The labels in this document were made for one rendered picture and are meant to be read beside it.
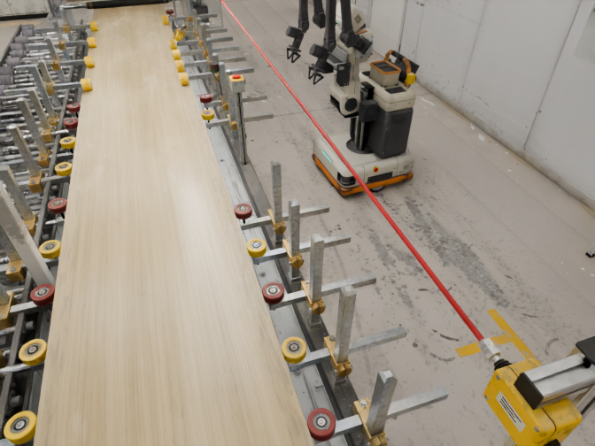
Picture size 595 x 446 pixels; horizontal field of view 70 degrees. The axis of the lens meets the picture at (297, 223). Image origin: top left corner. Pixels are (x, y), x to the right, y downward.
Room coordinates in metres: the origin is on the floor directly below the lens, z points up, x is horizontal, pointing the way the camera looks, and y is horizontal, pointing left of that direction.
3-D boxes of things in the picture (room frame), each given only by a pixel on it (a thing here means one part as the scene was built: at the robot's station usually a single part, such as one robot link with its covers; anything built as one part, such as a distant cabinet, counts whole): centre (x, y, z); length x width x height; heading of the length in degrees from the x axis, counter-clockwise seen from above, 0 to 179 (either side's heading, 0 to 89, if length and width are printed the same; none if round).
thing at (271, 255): (1.32, -0.02, 0.83); 0.43 x 0.03 x 0.04; 108
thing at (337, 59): (3.02, -0.28, 0.99); 0.28 x 0.16 x 0.22; 22
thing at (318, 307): (1.05, -0.06, 0.83); 0.14 x 0.06 x 0.05; 18
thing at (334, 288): (1.08, -0.10, 0.83); 0.43 x 0.03 x 0.04; 108
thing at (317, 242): (1.03, -0.07, 0.92); 0.04 x 0.04 x 0.48; 18
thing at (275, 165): (1.50, 0.09, 0.91); 0.04 x 0.04 x 0.48; 18
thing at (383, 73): (3.17, -0.65, 0.87); 0.23 x 0.15 x 0.11; 22
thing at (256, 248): (1.26, 0.17, 0.85); 0.08 x 0.08 x 0.11
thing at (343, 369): (0.81, -0.14, 0.81); 0.14 x 0.06 x 0.05; 18
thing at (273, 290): (1.02, 0.09, 0.85); 0.08 x 0.08 x 0.11
